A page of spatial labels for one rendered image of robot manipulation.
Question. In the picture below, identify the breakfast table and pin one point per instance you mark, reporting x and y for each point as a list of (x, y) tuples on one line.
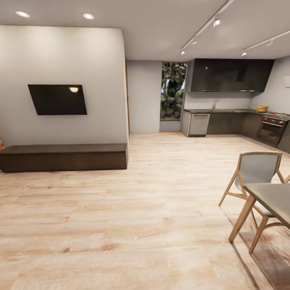
[(274, 197)]

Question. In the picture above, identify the wall mounted tv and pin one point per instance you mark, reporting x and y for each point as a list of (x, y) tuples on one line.
[(57, 100)]

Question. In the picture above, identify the popcorn bag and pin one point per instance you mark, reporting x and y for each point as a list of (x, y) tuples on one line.
[(262, 109)]

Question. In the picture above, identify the fixed window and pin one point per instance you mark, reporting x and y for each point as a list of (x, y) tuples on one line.
[(174, 77)]

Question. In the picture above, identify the dishwasher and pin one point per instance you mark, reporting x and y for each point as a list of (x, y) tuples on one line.
[(198, 124)]

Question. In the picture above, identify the oven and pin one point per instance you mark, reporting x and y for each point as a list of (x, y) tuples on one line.
[(272, 128)]

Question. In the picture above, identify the downlight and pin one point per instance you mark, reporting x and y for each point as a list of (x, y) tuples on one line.
[(87, 16), (22, 13)]

